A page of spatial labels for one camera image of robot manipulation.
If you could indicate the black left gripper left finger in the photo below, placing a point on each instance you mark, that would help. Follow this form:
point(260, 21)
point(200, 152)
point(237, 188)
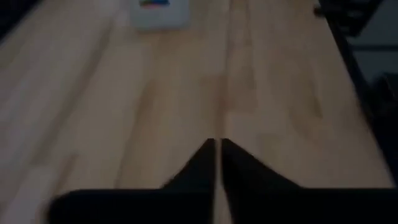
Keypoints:
point(174, 205)

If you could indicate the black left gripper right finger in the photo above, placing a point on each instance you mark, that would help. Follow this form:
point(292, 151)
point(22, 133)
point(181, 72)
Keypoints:
point(280, 205)

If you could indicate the white plastic tray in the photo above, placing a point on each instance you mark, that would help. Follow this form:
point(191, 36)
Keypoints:
point(161, 17)

